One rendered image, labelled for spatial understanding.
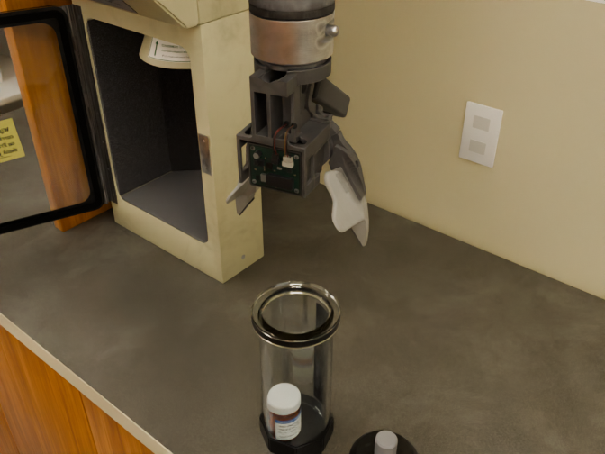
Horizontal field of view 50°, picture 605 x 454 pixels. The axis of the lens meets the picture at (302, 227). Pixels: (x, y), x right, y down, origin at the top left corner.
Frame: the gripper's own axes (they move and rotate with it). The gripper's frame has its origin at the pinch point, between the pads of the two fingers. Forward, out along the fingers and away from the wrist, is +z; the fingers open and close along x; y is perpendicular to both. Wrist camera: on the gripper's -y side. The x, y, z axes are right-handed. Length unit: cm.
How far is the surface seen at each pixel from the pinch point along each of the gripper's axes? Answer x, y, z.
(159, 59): -37.8, -28.3, -4.4
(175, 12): -27.5, -19.3, -15.4
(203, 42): -26.2, -23.8, -10.1
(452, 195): 6, -59, 27
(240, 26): -24.2, -31.2, -10.6
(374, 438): 10.5, 0.1, 30.8
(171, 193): -45, -36, 27
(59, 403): -52, -2, 56
